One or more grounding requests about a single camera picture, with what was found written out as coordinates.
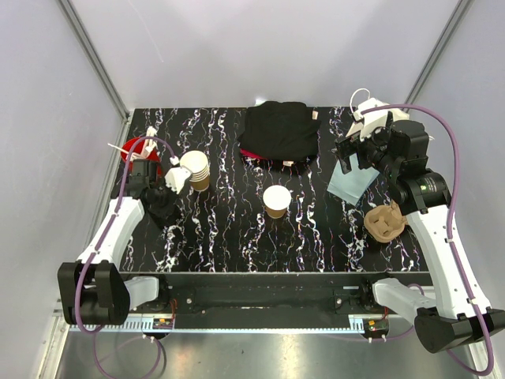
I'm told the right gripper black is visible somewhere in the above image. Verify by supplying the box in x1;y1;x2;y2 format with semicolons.
335;118;400;178

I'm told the blue white paper bag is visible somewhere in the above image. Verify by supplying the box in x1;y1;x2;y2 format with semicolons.
327;88;411;206

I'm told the stack of paper cups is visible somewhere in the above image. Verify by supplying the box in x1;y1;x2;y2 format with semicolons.
180;150;210;192

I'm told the single paper cup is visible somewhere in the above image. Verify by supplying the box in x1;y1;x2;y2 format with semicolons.
263;185;292;219

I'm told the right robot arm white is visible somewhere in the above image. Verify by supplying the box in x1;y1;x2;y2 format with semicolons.
336;120;504;353

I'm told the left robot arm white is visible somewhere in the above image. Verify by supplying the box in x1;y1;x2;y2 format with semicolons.
57;159;191;333

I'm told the black folded cloth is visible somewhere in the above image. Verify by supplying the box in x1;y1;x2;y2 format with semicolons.
238;100;321;164

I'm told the red cup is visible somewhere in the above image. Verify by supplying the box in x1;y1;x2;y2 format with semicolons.
120;137;160;171

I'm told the brown cup carrier on table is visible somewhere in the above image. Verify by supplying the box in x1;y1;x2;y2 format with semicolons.
364;201;408;243

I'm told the pink folded cloth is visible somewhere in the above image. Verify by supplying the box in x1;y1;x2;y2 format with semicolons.
239;148;295;168

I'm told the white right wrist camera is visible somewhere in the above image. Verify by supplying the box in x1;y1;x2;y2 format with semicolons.
352;98;391;141

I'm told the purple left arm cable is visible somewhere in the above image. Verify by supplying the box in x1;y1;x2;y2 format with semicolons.
73;136;178;378

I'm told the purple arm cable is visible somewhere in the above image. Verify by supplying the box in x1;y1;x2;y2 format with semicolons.
73;136;178;378
358;103;495;376

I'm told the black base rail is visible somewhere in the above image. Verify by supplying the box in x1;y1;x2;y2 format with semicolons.
125;270;439;328

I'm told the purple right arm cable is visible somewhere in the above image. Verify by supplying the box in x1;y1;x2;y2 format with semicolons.
358;103;495;376

